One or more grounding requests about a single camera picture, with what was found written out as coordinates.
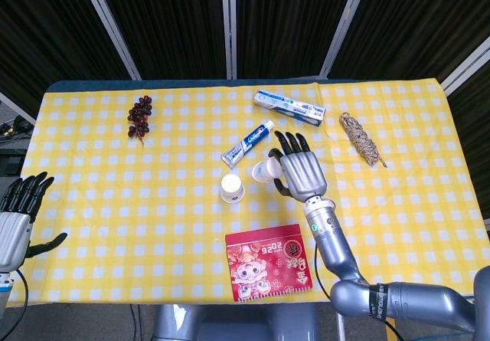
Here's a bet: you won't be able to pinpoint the coiled beige speckled rope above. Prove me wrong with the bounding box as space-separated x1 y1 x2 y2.
339 111 388 169

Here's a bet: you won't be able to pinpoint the yellow white checked tablecloth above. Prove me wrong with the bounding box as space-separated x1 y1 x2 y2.
7 81 490 306

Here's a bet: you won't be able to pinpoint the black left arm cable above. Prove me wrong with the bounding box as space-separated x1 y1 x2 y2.
0 268 30 341

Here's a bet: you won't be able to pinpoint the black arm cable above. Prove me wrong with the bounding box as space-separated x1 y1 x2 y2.
0 268 30 341
313 236 333 302

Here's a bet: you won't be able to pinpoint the dark purple grape bunch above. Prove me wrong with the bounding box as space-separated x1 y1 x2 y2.
127 94 153 146

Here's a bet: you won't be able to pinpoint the white screen frame post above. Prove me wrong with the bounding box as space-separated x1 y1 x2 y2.
77 0 143 81
318 0 373 80
220 0 238 80
441 35 490 96
0 90 38 126

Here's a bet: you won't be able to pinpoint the blue white toothpaste box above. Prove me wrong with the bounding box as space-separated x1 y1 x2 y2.
253 90 327 127

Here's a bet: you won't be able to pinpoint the black pleated screen panel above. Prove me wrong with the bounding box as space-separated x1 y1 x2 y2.
234 0 361 80
328 0 490 82
0 0 133 118
93 0 233 81

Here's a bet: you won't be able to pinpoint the grey robot torso base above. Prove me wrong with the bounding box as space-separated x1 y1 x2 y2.
152 303 346 341

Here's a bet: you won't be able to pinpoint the black strap with white text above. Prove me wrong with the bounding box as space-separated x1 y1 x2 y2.
368 282 388 323

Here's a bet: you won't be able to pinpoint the red new year envelope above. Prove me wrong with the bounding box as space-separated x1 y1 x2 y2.
224 224 314 303

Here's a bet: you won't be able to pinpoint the right robot hand, black fingers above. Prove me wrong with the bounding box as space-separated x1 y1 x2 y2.
267 130 330 204

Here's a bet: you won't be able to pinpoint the left robot hand, black fingers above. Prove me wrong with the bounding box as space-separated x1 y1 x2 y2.
0 171 68 272

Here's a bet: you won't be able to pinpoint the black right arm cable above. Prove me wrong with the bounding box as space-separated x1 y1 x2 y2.
313 236 333 302

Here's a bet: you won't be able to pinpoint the paper cup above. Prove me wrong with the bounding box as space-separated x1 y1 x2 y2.
220 173 244 198
251 157 285 184
219 188 247 205

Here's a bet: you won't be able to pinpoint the paper cup, black line base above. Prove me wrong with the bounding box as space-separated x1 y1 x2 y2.
219 188 247 205

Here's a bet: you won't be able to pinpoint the blue white toothpaste tube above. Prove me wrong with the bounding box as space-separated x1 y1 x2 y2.
220 120 276 169

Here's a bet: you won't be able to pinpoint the black floor cable tangle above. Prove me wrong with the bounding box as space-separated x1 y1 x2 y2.
0 114 34 143

